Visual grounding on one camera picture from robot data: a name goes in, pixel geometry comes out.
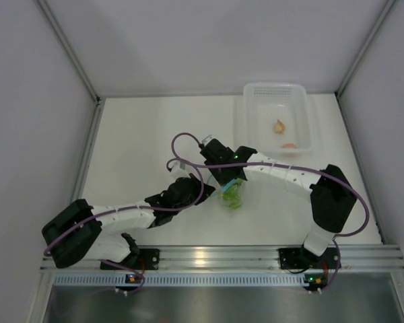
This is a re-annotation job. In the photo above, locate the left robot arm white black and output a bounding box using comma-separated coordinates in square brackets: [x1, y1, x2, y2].
[42, 174, 215, 269]

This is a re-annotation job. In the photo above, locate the clear zip top bag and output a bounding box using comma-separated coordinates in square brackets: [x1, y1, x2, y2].
[205, 175, 247, 217]

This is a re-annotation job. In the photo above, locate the beige fake garlic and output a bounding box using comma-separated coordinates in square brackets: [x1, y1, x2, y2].
[273, 119, 285, 134]

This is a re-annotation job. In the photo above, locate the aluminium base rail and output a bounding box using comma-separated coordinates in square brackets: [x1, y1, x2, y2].
[40, 244, 404, 272]

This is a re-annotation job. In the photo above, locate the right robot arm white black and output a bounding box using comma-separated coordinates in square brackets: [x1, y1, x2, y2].
[199, 137, 358, 270]

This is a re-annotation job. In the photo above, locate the green fake leaf vegetable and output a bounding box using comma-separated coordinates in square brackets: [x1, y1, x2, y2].
[219, 181, 243, 210]

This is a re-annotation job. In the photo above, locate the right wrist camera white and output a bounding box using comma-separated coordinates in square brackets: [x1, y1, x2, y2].
[201, 135, 213, 145]

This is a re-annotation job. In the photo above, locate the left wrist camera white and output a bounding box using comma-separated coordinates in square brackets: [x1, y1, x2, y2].
[170, 160, 189, 180]

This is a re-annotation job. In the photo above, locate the pink fake egg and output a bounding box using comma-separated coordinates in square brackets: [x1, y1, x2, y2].
[281, 143, 297, 149]

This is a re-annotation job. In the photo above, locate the white slotted cable duct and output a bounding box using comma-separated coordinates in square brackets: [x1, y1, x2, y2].
[53, 271, 327, 287]

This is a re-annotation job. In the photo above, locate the white plastic basket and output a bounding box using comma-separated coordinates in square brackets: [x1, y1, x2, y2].
[243, 82, 315, 156]

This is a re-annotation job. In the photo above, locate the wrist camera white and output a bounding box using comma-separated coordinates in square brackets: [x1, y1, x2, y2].
[170, 160, 189, 180]
[201, 135, 213, 145]

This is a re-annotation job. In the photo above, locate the left aluminium frame post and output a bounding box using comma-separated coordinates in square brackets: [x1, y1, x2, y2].
[34, 0, 101, 103]

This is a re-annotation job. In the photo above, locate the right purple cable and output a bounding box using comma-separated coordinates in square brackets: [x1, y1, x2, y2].
[171, 133, 371, 238]

